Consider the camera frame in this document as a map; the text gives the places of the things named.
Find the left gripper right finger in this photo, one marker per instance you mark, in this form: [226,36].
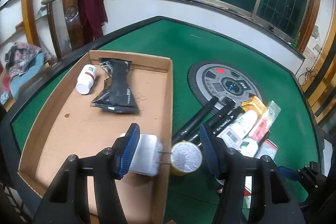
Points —
[213,150]

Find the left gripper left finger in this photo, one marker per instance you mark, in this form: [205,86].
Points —
[125,151]

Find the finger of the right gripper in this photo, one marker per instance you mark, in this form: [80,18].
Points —
[293,175]

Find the white tube bottle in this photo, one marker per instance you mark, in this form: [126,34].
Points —
[237,131]

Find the white power adapter plug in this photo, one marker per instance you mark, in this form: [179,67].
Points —
[148,156]

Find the yellow round tin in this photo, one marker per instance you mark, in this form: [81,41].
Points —
[185,158]

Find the black marker yellow cap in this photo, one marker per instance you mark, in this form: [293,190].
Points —
[194,121]

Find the red grey small box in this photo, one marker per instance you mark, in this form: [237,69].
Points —
[267,148]

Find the orange snack packet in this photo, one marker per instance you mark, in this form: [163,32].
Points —
[254,103]

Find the white medicine bottle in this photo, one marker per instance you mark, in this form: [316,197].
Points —
[248,147]

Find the black marker green cap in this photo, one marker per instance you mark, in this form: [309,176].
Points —
[214,120]

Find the black foil packet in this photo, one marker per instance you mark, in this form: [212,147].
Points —
[116,95]

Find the cardboard tray box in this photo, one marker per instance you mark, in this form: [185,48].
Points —
[68,155]

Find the round grey table console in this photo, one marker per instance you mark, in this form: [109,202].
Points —
[211,78]

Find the small white pill bottle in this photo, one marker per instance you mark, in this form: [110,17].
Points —
[86,79]

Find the pile of clothes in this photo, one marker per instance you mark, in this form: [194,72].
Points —
[23,62]

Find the maroon cloth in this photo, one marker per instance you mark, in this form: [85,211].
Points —
[92,17]

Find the wooden chair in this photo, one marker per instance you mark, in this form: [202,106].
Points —
[65,27]

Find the white shelving unit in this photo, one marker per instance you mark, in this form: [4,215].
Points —
[12,30]

